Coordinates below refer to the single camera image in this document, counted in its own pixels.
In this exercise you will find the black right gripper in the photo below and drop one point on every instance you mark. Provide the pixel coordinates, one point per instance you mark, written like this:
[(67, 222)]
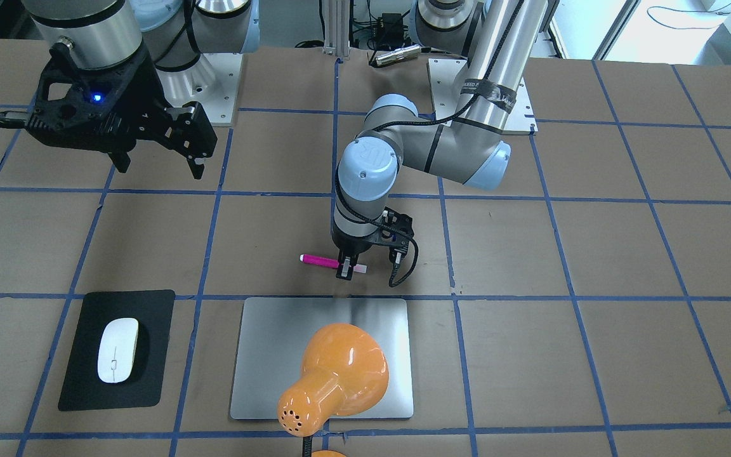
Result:
[(141, 89)]

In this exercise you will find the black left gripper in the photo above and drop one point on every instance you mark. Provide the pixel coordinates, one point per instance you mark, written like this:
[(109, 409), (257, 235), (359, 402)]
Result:
[(348, 240)]

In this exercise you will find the pink highlighter pen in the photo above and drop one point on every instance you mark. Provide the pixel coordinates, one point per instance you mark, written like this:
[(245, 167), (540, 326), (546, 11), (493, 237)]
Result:
[(329, 262)]

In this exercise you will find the white computer mouse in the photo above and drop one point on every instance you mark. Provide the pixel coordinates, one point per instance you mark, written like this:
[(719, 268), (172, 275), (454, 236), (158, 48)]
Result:
[(117, 348)]

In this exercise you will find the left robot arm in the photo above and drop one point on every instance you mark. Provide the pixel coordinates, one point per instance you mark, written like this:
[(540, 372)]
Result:
[(496, 39)]

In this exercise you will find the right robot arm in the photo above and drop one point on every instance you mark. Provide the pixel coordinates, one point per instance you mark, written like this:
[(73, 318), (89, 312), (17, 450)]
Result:
[(101, 34)]

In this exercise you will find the black mousepad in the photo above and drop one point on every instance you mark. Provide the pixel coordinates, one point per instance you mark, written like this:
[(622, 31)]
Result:
[(82, 389)]

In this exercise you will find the silver apple laptop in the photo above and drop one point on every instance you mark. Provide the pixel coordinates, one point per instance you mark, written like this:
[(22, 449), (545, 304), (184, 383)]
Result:
[(274, 333)]

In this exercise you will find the orange desk lamp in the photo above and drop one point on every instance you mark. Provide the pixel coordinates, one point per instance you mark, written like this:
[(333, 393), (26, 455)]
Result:
[(343, 371)]

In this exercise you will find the silver metal connector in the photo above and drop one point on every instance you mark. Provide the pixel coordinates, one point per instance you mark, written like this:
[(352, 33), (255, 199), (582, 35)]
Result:
[(398, 55)]

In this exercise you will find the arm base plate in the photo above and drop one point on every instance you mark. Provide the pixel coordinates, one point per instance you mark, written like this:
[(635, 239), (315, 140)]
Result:
[(214, 81), (444, 90)]

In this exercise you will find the aluminium frame post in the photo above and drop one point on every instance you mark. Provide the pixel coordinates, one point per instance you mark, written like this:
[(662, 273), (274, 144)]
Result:
[(337, 27)]

